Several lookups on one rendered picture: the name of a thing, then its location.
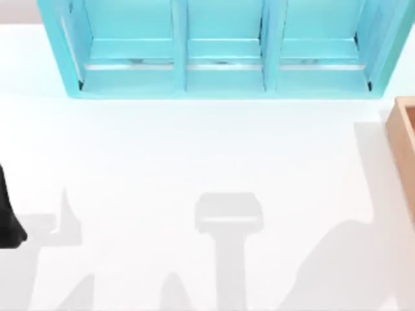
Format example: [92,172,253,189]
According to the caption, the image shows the light blue rack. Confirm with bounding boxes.
[34,0,415,100]

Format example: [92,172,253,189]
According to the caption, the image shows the salmon-coloured shallow box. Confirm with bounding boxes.
[385,96,415,233]

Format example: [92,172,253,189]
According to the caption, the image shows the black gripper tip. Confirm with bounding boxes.
[0,165,28,251]

